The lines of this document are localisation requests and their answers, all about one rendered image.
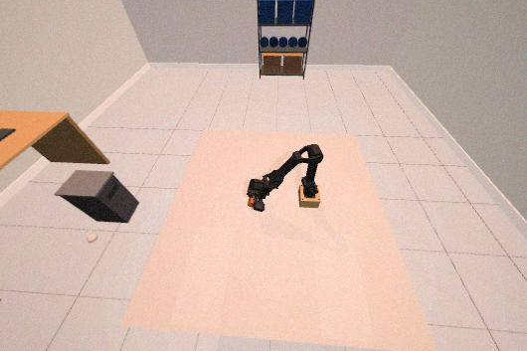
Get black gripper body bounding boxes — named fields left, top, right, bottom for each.
left=253, top=191, right=269, bottom=212

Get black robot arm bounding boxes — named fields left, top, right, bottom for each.
left=247, top=144, right=324, bottom=198

